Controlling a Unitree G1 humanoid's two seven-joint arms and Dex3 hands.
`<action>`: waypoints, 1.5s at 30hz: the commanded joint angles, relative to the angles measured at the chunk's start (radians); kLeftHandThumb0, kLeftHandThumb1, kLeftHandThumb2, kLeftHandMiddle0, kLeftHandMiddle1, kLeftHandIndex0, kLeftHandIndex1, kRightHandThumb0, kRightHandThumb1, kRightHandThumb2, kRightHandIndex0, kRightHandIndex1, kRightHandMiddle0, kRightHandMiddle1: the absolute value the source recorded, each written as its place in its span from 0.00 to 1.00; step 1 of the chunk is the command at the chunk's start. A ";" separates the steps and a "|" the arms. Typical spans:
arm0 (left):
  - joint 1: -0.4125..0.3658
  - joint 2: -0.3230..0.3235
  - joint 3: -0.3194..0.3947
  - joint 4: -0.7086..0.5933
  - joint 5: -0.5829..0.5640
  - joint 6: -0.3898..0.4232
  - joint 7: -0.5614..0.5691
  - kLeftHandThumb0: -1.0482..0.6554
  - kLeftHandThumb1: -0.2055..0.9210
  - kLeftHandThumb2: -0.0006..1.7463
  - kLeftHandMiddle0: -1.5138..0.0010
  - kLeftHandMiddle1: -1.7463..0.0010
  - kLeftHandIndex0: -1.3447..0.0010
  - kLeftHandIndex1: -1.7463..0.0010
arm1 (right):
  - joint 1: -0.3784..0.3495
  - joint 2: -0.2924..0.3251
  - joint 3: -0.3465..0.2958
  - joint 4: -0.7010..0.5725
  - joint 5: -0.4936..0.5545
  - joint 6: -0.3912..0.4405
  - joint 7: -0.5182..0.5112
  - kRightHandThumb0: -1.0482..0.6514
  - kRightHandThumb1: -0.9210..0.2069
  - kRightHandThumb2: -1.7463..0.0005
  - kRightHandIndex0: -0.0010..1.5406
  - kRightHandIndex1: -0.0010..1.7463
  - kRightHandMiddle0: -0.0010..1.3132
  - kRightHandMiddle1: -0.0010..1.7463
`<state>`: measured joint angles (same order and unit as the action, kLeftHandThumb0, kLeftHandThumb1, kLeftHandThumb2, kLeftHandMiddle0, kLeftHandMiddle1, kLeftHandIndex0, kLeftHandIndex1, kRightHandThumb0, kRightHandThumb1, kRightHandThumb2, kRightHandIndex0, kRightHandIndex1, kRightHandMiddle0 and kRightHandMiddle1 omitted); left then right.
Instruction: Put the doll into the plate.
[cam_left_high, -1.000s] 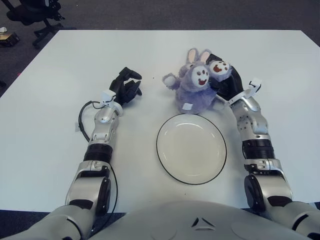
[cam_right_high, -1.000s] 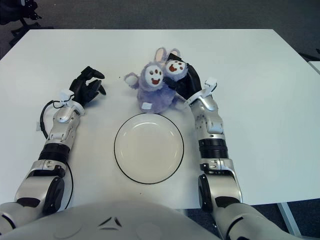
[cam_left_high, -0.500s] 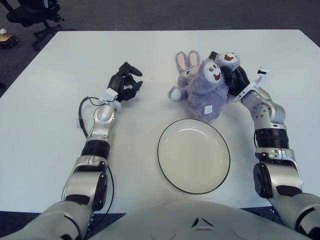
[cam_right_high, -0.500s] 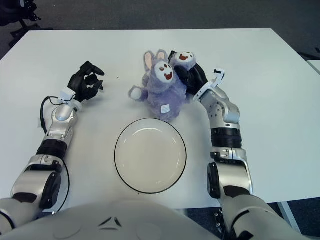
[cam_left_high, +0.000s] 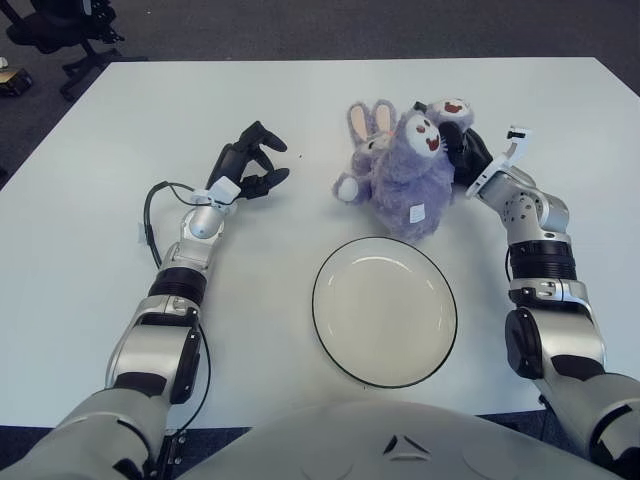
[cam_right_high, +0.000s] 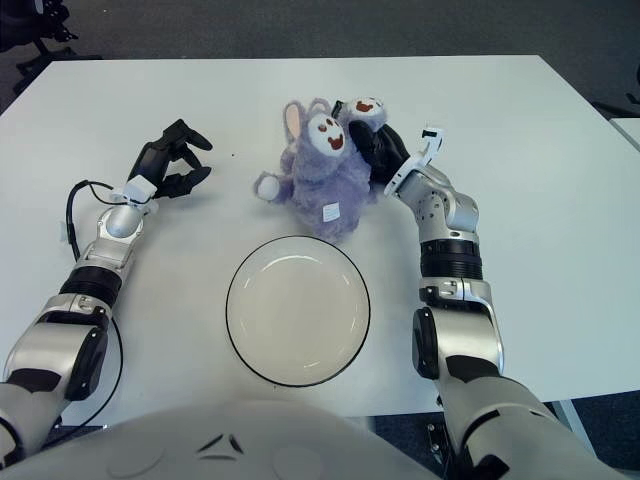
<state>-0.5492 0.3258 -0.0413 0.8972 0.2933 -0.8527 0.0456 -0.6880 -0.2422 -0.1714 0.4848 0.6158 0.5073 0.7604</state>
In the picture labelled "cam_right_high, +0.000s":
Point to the white plate with black rim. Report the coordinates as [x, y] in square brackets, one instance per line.
[297, 310]

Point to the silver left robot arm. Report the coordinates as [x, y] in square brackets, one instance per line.
[107, 240]

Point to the black office chair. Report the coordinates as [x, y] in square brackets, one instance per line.
[20, 25]

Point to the black bracket under table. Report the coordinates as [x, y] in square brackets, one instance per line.
[434, 440]

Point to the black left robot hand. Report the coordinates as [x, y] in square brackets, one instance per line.
[150, 162]

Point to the white table leg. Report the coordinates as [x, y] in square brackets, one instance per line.
[570, 425]

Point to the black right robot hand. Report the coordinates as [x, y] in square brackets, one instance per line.
[387, 150]

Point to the purple plush bunny doll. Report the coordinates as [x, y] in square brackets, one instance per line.
[325, 185]

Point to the white side desk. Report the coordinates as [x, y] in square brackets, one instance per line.
[627, 132]

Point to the silver robot torso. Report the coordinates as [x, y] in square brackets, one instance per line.
[225, 450]

